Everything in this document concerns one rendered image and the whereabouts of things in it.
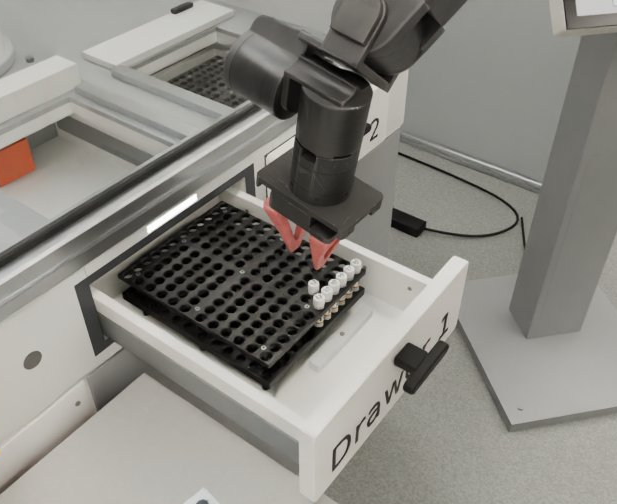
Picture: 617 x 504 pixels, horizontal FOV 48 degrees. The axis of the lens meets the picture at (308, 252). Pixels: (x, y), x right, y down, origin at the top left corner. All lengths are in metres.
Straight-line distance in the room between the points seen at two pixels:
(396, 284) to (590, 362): 1.20
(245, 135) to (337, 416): 0.40
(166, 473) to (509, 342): 1.30
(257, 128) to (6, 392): 0.42
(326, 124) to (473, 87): 1.99
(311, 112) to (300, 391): 0.33
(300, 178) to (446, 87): 2.00
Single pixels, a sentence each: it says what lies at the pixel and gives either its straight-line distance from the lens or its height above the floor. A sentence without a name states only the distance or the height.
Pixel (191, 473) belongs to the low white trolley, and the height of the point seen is 0.76.
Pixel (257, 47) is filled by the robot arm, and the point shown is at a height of 1.19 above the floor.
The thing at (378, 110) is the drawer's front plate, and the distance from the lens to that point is 1.13.
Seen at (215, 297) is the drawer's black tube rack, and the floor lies 0.90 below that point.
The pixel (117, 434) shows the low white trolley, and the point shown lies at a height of 0.76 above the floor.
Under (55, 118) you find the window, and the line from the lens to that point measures 0.70.
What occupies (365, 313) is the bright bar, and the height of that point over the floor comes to 0.85.
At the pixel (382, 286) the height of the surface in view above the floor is 0.86.
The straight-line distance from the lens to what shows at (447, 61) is 2.54.
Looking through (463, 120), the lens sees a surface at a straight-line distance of 2.59.
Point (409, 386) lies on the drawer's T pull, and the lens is 0.68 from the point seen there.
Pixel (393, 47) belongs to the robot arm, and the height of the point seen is 1.21.
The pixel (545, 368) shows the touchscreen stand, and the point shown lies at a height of 0.04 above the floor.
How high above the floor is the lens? 1.43
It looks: 41 degrees down
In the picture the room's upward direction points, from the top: straight up
